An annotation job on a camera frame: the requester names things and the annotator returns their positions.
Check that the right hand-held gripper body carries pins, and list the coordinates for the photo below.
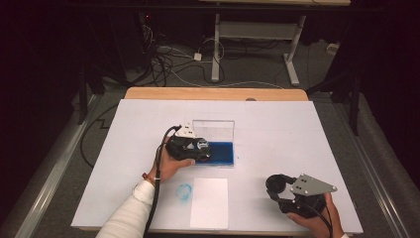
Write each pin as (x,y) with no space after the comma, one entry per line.
(310,186)

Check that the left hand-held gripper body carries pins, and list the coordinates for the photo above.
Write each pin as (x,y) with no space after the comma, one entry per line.
(181,148)

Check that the blue ink pad clear case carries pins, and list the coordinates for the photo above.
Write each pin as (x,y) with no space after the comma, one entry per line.
(221,153)

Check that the white paper sheet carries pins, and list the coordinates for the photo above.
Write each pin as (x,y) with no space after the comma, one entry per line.
(209,205)

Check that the person's left hand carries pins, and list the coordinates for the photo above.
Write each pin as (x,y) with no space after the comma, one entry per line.
(165,167)

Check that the person's right hand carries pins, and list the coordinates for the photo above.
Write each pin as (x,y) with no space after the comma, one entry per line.
(325,221)

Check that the white table cover board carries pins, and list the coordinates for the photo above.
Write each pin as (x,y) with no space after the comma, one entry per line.
(280,139)

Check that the wooden table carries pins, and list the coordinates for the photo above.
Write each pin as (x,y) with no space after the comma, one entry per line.
(214,93)

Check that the white power adapter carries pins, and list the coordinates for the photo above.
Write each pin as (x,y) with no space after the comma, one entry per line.
(197,56)

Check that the black metal stand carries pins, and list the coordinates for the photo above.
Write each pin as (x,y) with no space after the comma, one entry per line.
(355,105)

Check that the white floor socket box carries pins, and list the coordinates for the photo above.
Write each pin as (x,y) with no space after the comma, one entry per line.
(333,48)

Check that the grey metal floor rail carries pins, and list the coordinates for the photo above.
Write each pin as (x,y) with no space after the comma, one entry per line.
(49,185)
(379,185)

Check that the white desk frame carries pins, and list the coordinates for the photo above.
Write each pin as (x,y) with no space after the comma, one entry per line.
(257,30)

